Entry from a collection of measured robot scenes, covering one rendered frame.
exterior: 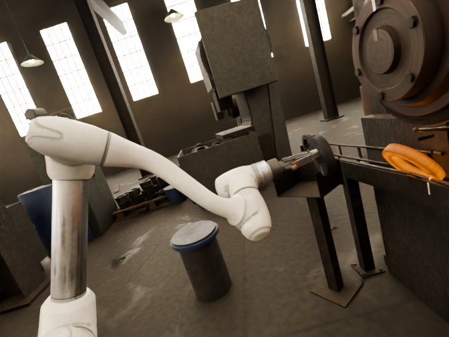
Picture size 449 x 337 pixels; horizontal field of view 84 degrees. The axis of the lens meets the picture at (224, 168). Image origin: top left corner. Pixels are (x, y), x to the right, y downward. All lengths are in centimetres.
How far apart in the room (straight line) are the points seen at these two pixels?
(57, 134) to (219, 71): 273
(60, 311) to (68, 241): 21
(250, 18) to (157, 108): 791
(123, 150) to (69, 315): 53
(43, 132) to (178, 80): 1022
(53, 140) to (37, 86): 1205
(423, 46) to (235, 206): 60
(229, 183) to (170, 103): 1004
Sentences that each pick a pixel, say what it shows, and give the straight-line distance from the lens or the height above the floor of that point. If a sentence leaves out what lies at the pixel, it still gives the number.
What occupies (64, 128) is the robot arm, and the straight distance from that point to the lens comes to 75.
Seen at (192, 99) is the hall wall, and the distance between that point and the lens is 1076.
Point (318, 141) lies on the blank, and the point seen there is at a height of 89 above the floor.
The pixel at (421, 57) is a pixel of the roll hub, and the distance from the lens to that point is 76.
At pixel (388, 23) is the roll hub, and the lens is 85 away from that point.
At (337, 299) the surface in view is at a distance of 158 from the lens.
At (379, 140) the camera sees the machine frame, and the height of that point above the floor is 77.
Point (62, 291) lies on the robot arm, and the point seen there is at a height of 72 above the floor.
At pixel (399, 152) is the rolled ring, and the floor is 81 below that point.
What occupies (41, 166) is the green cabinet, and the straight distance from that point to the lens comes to 398.
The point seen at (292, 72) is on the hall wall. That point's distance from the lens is 1134.
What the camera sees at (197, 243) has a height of 42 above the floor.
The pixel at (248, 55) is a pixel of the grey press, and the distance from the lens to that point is 343.
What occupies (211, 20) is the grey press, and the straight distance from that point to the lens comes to 346.
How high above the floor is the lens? 109
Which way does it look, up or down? 12 degrees down
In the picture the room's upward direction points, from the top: 17 degrees counter-clockwise
